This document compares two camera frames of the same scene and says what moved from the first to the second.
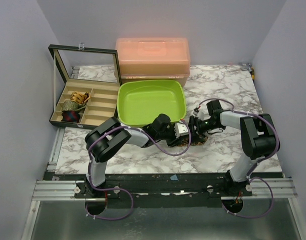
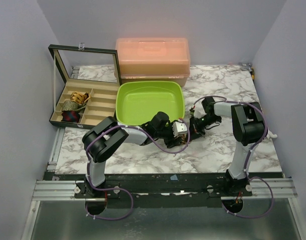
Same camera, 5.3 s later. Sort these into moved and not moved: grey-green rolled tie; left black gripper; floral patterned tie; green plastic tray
Moved: floral patterned tie
Not moved: green plastic tray; left black gripper; grey-green rolled tie
